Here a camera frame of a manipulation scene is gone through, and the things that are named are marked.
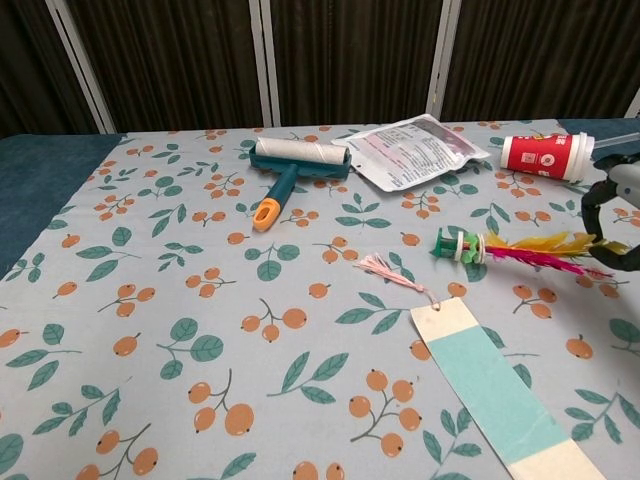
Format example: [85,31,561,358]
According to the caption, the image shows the colourful feather shuttlecock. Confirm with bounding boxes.
[432,225,629,279]

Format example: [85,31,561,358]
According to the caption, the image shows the dark screen panel white frame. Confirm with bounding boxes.
[52,0,275,135]
[433,0,640,124]
[0,0,109,139]
[258,0,454,127]

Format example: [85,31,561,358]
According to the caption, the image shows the clear plastic straw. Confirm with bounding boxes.
[591,131,640,150]

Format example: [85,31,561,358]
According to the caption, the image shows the red paper cup white lid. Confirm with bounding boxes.
[498,131,597,184]

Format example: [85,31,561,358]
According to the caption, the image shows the dark blue table cover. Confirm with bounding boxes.
[0,116,640,282]

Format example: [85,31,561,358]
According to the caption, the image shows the fruit and leaf patterned tablecloth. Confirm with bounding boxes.
[0,118,640,480]

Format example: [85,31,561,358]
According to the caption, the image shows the cream teal bookmark pink tassel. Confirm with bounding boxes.
[353,253,609,480]

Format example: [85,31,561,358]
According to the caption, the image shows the black grey right robot hand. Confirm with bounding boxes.
[579,151,640,274]

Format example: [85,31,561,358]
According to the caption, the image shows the clear printed plastic pouch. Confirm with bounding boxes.
[344,113,491,193]

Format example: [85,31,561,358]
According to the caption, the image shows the teal lint roller orange handle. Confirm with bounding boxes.
[248,137,353,233]

